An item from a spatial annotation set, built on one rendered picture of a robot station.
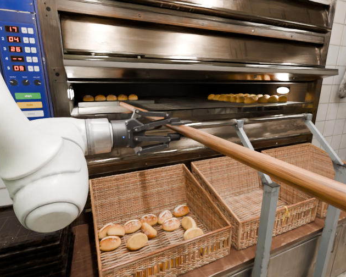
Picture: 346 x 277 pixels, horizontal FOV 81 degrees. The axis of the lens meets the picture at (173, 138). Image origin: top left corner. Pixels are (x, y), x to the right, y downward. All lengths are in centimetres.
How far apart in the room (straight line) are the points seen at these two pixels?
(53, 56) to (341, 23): 204
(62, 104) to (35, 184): 76
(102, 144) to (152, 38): 78
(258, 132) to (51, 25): 138
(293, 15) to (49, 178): 171
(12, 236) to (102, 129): 55
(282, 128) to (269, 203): 99
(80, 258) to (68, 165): 79
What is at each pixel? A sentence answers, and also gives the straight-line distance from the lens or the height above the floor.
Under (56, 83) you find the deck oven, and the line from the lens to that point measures 109.
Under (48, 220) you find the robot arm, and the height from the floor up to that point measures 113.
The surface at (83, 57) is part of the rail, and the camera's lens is 95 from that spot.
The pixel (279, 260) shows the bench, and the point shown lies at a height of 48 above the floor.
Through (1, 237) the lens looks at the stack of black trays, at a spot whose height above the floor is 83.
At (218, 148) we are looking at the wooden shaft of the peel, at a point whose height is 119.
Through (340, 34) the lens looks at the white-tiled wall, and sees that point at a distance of 225.
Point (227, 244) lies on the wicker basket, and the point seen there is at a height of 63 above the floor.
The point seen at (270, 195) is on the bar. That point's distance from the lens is 89.
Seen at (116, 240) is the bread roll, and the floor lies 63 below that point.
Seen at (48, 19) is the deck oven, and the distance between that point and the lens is 112.
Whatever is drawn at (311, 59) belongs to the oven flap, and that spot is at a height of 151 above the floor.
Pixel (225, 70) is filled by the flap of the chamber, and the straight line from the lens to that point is 118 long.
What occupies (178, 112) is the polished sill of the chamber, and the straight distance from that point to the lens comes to 121.
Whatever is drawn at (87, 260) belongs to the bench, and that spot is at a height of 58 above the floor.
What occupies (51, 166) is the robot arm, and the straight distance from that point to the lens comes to 36.
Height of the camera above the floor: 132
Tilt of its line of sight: 15 degrees down
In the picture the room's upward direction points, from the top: straight up
